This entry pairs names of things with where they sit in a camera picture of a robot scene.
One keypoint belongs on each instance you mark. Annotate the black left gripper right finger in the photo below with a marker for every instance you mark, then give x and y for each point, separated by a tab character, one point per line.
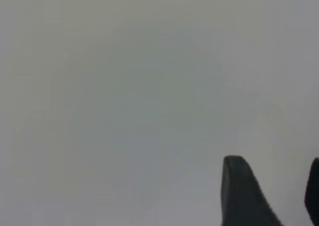
314	193

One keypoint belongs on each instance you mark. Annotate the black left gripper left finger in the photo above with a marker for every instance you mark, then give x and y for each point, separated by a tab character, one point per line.
239	198

